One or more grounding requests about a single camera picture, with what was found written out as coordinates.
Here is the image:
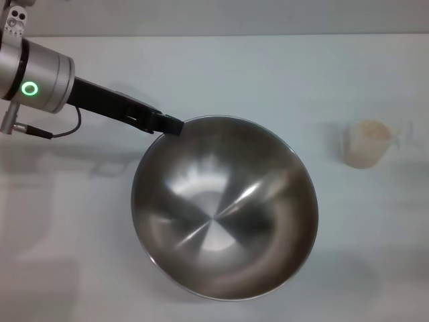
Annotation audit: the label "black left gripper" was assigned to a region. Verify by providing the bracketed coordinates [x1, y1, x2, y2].
[68, 76, 184, 137]

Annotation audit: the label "stainless steel mixing bowl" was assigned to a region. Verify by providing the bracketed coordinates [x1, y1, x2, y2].
[130, 115, 318, 302]

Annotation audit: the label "clear plastic measuring cup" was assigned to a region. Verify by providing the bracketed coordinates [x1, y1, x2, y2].
[345, 118, 414, 170]

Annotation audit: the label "white rice grains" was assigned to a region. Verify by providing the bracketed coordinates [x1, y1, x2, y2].
[350, 119, 392, 167]

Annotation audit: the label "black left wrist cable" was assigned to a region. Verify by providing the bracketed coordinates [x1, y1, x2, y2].
[0, 102, 82, 140]

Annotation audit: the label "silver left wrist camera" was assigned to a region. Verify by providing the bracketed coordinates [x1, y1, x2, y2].
[0, 0, 29, 36]

